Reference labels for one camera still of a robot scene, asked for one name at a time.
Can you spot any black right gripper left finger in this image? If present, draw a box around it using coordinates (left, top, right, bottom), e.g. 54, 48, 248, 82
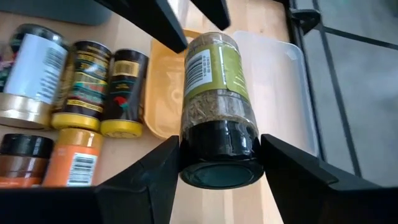
95, 135, 181, 224

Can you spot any small yellow plastic bin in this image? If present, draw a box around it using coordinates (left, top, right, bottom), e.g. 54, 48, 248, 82
143, 29, 203, 140

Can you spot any orange spice jar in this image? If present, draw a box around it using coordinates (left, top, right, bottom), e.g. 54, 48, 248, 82
42, 128, 104, 187

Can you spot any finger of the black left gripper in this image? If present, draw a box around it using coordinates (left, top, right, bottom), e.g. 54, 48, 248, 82
93, 0, 189, 54
190, 0, 231, 31

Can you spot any dark teal plastic bin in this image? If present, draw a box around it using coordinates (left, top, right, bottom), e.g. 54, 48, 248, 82
0, 0, 113, 26

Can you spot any brown spice jar black lid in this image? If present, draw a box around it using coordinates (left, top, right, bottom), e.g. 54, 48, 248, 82
0, 133, 54, 189

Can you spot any black tin red pepper print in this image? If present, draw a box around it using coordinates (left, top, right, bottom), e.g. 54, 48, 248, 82
99, 49, 149, 139

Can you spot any black tin colourful onion print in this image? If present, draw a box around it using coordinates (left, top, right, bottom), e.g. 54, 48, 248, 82
50, 40, 112, 132

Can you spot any gold-lidded jar white label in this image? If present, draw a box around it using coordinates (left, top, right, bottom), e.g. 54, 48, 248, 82
0, 24, 70, 131

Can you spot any purple-label spice jar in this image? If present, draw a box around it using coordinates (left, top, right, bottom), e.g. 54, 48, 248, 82
0, 43, 14, 93

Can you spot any green-label herb jar black lid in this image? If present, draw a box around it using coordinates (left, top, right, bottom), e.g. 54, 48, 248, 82
179, 30, 265, 190

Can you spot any black aluminium table frame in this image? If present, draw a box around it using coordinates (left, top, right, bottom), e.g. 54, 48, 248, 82
279, 0, 363, 178

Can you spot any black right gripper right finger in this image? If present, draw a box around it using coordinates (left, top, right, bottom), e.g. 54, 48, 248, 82
261, 134, 340, 224

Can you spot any clear plastic bin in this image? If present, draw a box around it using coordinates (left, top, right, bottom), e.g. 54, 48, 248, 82
233, 30, 320, 156

